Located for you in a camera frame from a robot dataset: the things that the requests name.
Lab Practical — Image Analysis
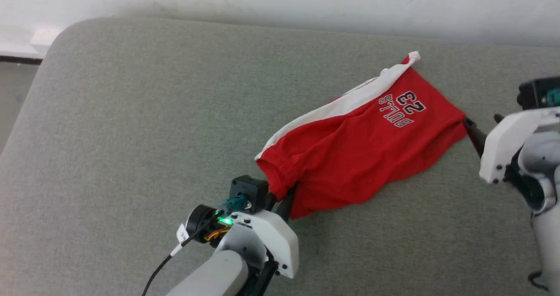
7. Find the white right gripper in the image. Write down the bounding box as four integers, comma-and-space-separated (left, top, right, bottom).
462, 107, 560, 185

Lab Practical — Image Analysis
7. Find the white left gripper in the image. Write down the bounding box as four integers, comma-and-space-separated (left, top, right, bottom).
186, 185, 300, 280

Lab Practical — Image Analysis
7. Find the red basketball shorts white stripe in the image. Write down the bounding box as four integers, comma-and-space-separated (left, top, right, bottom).
255, 51, 469, 220

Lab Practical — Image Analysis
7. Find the thin black cable white label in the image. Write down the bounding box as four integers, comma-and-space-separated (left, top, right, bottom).
141, 217, 219, 296

